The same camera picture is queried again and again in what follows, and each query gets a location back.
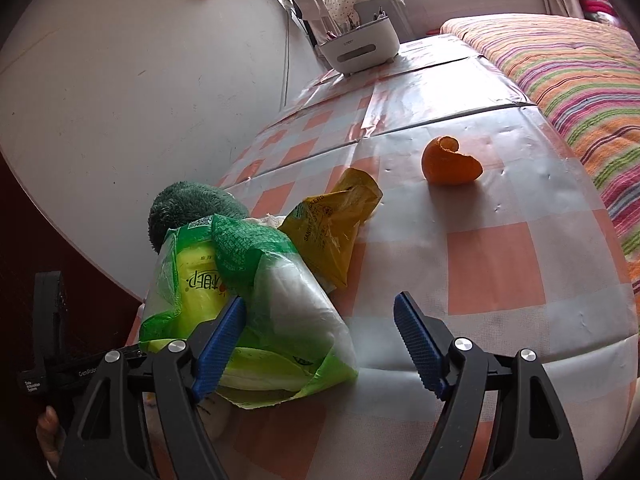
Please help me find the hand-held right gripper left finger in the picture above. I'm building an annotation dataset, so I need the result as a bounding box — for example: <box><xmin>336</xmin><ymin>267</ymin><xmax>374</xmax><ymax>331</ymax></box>
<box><xmin>59</xmin><ymin>296</ymin><xmax>248</xmax><ymax>480</ymax></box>

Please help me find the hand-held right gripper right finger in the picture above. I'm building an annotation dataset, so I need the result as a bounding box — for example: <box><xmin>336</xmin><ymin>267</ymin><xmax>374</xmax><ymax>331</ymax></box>
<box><xmin>393</xmin><ymin>291</ymin><xmax>583</xmax><ymax>480</ymax></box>

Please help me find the green plastic tissue bag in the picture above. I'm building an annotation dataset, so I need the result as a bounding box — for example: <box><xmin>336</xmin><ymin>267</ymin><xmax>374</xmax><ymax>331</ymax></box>
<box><xmin>138</xmin><ymin>214</ymin><xmax>360</xmax><ymax>411</ymax></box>

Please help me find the green plush ball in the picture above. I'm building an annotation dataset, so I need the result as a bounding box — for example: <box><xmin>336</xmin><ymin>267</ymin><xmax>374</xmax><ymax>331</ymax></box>
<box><xmin>148</xmin><ymin>183</ymin><xmax>249</xmax><ymax>256</ymax></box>

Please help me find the yellow snack packet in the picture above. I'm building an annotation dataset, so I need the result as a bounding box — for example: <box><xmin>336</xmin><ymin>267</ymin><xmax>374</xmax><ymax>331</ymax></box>
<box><xmin>278</xmin><ymin>168</ymin><xmax>384</xmax><ymax>289</ymax></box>

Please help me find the person's left hand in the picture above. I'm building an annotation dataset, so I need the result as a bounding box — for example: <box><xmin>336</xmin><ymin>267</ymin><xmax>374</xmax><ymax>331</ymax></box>
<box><xmin>37</xmin><ymin>406</ymin><xmax>68</xmax><ymax>468</ymax></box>

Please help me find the orange checkered tablecloth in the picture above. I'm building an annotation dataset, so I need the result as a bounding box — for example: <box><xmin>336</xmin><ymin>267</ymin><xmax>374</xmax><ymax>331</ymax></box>
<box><xmin>125</xmin><ymin>35</ymin><xmax>640</xmax><ymax>480</ymax></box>

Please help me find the orange peel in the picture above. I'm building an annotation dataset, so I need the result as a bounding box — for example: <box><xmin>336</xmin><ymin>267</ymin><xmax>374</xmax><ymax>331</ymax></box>
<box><xmin>421</xmin><ymin>135</ymin><xmax>484</xmax><ymax>185</ymax></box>

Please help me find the white utensil holder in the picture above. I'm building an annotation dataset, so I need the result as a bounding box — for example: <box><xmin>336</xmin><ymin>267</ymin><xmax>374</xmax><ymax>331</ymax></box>
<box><xmin>292</xmin><ymin>0</ymin><xmax>401</xmax><ymax>78</ymax></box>

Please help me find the striped colourful bed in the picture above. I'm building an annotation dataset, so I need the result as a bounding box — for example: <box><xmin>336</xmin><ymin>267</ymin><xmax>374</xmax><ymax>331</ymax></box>
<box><xmin>440</xmin><ymin>15</ymin><xmax>640</xmax><ymax>291</ymax></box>

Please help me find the white wall cable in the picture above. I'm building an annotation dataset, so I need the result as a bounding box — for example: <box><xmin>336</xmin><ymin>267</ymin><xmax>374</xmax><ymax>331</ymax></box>
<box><xmin>283</xmin><ymin>0</ymin><xmax>295</xmax><ymax>108</ymax></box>

